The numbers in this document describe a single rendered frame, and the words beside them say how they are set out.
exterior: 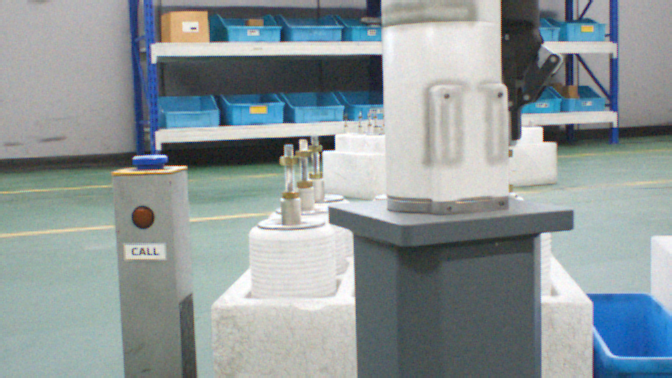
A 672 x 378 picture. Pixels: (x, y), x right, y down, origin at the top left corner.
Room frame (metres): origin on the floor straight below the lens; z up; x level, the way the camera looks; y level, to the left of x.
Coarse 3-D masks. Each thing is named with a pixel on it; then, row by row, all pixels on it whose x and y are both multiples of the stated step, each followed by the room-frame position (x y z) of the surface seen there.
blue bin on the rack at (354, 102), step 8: (336, 96) 6.13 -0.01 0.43; (344, 96) 6.38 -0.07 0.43; (352, 96) 6.40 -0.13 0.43; (360, 96) 6.43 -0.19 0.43; (368, 96) 6.45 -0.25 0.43; (376, 96) 6.35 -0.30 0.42; (344, 104) 6.02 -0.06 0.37; (352, 104) 6.39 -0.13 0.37; (360, 104) 6.42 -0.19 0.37; (368, 104) 6.45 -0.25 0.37; (376, 104) 6.34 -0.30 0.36; (344, 112) 6.02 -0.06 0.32; (352, 112) 5.91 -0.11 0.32; (360, 112) 5.90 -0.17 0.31; (376, 112) 5.95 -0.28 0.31; (352, 120) 5.93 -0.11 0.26
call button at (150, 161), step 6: (138, 156) 1.00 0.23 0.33; (144, 156) 0.99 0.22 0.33; (150, 156) 0.99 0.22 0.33; (156, 156) 0.99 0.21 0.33; (162, 156) 1.00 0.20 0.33; (138, 162) 0.98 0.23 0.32; (144, 162) 0.98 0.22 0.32; (150, 162) 0.98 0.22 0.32; (156, 162) 0.99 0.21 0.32; (162, 162) 0.99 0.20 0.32; (138, 168) 0.99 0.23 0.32; (144, 168) 0.99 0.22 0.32; (150, 168) 0.99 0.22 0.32; (156, 168) 0.99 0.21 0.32
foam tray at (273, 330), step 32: (352, 256) 1.12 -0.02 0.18; (352, 288) 0.93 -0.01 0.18; (576, 288) 0.89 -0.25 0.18; (224, 320) 0.87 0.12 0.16; (256, 320) 0.87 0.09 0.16; (288, 320) 0.87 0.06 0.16; (320, 320) 0.86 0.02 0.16; (352, 320) 0.86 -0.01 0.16; (544, 320) 0.84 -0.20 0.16; (576, 320) 0.84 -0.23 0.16; (224, 352) 0.87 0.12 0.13; (256, 352) 0.87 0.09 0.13; (288, 352) 0.87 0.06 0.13; (320, 352) 0.86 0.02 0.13; (352, 352) 0.86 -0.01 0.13; (544, 352) 0.84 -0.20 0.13; (576, 352) 0.84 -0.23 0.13
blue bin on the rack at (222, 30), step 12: (216, 24) 5.81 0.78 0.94; (228, 24) 6.05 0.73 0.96; (240, 24) 6.08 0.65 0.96; (264, 24) 5.99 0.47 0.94; (276, 24) 5.78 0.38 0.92; (216, 36) 5.84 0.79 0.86; (228, 36) 5.59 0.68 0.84; (240, 36) 5.59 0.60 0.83; (252, 36) 5.62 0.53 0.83; (264, 36) 5.66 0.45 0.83; (276, 36) 5.69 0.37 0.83
